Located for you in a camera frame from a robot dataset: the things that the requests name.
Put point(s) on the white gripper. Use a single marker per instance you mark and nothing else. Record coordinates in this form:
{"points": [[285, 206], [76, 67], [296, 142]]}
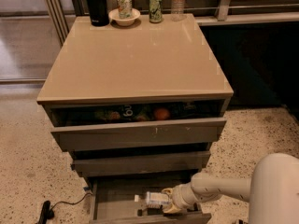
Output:
{"points": [[178, 197]]}

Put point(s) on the blue label plastic bottle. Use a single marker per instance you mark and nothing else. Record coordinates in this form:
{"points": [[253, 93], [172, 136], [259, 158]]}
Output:
{"points": [[155, 200]]}

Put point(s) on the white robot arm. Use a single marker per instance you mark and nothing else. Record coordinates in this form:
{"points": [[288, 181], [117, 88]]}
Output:
{"points": [[272, 192]]}

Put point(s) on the grey middle drawer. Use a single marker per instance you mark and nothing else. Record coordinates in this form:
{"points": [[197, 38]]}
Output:
{"points": [[191, 158]]}

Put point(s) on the grey drawer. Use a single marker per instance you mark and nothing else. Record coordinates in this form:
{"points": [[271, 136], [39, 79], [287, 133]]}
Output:
{"points": [[191, 158], [121, 200], [138, 134]]}

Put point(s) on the grey bottom drawer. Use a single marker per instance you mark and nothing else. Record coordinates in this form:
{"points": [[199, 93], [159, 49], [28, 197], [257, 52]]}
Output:
{"points": [[121, 200]]}

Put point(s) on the grey top drawer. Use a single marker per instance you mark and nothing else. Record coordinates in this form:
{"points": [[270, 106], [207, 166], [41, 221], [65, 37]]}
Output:
{"points": [[138, 134]]}

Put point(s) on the orange fruit in drawer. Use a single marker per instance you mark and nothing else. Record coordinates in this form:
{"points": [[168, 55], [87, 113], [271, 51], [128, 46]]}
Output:
{"points": [[161, 113]]}

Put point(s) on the tan top drawer cabinet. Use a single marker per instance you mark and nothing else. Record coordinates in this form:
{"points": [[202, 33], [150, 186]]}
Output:
{"points": [[111, 74]]}

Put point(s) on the clear water bottle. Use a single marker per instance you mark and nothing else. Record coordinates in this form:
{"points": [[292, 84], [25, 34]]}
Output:
{"points": [[177, 9]]}

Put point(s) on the white ceramic bowl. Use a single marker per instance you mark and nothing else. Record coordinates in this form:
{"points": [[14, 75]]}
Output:
{"points": [[114, 16]]}

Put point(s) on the green drink can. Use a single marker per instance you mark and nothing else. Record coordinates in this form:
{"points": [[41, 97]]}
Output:
{"points": [[155, 11]]}

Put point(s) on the green can in bowl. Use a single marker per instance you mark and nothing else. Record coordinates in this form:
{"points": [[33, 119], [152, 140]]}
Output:
{"points": [[125, 9]]}

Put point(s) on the black insulated flask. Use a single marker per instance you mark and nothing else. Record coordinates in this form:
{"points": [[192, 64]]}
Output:
{"points": [[98, 12]]}

